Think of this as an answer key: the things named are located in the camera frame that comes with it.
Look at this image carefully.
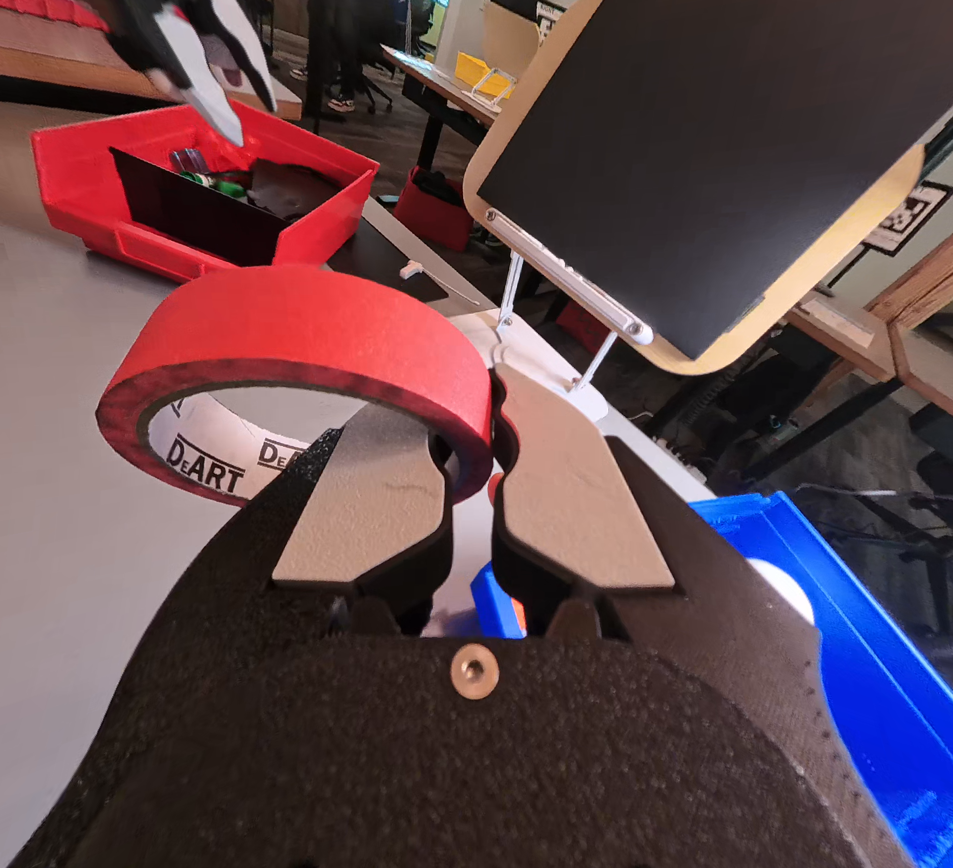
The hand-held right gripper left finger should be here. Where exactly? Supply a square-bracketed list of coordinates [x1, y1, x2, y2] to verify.
[270, 402, 455, 612]

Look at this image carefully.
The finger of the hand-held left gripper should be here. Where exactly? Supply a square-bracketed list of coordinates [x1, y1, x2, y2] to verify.
[201, 0, 279, 115]
[147, 5, 247, 148]

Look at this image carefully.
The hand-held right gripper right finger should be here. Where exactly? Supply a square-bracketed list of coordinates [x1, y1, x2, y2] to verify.
[487, 362, 677, 616]

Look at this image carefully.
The red plastic parts bin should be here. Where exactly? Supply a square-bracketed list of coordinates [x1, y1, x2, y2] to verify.
[30, 101, 381, 286]

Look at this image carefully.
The red tape roll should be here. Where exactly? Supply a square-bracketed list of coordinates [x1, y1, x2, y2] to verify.
[95, 265, 496, 507]

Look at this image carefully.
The blue plastic parts bin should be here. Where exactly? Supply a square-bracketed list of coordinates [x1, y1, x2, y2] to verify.
[471, 490, 953, 868]

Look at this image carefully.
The wooden table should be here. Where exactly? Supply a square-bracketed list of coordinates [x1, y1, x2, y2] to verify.
[0, 4, 304, 123]

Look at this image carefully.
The green marker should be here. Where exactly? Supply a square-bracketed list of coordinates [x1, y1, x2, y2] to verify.
[181, 170, 248, 200]

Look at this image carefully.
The blue office chair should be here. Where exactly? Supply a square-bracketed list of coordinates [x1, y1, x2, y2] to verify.
[357, 0, 440, 113]

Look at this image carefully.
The red fabric bag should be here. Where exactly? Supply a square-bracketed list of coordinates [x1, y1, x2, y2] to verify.
[392, 165, 479, 254]
[554, 300, 620, 355]

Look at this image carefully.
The wooden desk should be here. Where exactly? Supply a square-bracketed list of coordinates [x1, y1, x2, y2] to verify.
[382, 43, 522, 172]

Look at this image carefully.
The white roll with blue core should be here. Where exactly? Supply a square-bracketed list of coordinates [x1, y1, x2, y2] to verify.
[745, 557, 816, 627]

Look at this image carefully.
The yellow bin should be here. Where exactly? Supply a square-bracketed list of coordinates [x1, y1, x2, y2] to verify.
[454, 51, 516, 99]

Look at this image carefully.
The wooden workbench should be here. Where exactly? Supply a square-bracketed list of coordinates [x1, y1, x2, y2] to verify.
[782, 235, 953, 415]

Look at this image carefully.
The framed marker sign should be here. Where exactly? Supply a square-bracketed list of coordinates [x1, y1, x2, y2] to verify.
[864, 181, 953, 258]

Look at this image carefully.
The white cable with plug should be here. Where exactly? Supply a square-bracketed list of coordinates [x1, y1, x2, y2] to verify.
[399, 259, 481, 306]

